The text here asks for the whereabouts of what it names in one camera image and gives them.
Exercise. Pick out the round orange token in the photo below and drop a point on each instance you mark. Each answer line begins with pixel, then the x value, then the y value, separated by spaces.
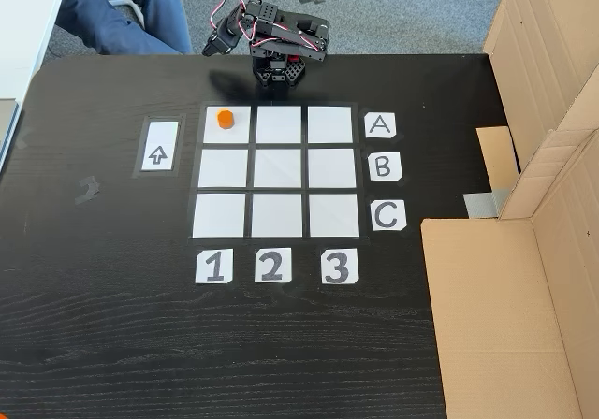
pixel 225 119

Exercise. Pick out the white nine-square grid sheet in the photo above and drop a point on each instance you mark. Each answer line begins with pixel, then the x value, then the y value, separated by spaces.
pixel 276 171

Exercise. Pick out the black clamp with red knob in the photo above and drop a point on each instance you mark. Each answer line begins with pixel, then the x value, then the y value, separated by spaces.
pixel 293 58

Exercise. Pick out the white chair base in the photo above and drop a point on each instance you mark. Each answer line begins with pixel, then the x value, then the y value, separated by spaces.
pixel 133 12

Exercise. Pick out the seated person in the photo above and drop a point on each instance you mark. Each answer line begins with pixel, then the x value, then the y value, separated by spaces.
pixel 112 12

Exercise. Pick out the white arrow paper sheet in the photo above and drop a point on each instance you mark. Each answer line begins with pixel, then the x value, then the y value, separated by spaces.
pixel 159 145

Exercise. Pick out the paper sheet letter A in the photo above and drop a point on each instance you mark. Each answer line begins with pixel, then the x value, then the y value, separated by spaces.
pixel 380 125

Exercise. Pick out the white desk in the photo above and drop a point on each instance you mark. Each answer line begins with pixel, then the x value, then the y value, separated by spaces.
pixel 23 40

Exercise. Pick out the clear tape scraps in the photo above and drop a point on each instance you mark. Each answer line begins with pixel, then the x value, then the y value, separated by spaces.
pixel 89 190

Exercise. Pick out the paper sheet letter B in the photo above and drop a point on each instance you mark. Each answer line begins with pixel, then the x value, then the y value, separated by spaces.
pixel 384 166

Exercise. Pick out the paper sheet number 1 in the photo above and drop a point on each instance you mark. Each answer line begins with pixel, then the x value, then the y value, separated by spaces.
pixel 214 266

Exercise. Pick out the paper sheet number 2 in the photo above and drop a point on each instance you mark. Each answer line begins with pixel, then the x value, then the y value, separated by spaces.
pixel 272 264

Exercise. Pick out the paper sheet letter C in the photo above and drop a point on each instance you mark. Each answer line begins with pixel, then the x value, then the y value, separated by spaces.
pixel 388 215

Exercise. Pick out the paper sheet number 3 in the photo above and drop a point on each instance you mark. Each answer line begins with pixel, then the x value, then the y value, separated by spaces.
pixel 340 266

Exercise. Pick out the large brown cardboard screen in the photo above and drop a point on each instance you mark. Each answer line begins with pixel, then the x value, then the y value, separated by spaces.
pixel 505 321

